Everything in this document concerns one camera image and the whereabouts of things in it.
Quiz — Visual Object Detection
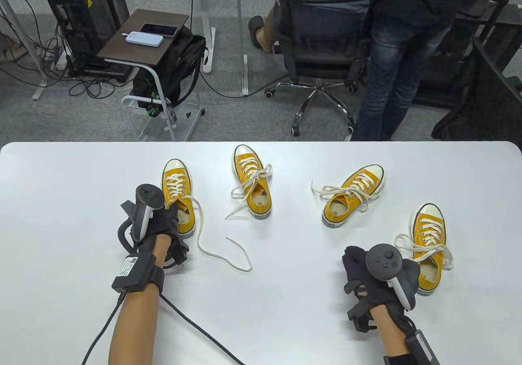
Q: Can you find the black office chair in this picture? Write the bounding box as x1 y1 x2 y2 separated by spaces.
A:
264 0 387 137

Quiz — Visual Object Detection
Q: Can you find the black mesh chair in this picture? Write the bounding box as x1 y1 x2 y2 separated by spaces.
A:
431 37 522 142

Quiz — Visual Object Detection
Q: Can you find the person's left forearm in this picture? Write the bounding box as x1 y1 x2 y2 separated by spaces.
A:
108 234 174 365

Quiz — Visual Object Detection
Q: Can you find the person's left hand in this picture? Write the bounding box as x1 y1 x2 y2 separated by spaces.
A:
131 204 190 266

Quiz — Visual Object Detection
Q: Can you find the white desk leg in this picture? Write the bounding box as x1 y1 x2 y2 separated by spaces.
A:
192 0 217 74
236 0 249 96
0 0 49 100

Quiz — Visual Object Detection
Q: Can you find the black floor cable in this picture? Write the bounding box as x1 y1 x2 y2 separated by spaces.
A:
199 65 291 98

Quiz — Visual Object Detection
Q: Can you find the black smartphone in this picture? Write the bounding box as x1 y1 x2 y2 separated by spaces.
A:
139 23 179 37

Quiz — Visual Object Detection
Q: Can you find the black desk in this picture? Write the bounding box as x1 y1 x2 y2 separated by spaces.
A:
442 0 522 80

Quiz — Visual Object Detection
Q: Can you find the brown side table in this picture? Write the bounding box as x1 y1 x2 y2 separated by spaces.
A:
97 9 206 142

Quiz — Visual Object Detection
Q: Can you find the light blue power bank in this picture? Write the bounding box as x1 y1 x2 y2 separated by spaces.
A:
125 31 164 48

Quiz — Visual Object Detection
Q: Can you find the black backpack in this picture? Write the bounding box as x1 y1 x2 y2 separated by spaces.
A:
132 26 209 117

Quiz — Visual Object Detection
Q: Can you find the person's right forearm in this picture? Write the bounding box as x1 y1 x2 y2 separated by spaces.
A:
369 303 408 357

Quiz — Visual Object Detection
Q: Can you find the person's right hand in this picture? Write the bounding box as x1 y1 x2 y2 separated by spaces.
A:
342 246 412 333

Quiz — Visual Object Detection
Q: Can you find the grey hand controller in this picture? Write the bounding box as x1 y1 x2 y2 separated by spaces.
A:
365 244 421 311
118 184 166 256

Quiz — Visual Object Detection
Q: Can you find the black computer tower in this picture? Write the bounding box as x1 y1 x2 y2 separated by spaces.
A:
44 0 130 77
412 14 478 106

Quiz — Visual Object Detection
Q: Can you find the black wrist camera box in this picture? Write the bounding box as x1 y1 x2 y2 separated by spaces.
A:
406 329 441 365
112 253 166 294

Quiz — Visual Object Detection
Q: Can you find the yellow canvas shoe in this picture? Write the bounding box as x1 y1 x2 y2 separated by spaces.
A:
233 144 273 219
322 164 385 228
409 203 446 296
162 159 197 239

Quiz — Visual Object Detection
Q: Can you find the tangle of black cables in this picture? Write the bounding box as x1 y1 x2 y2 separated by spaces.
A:
0 0 123 98

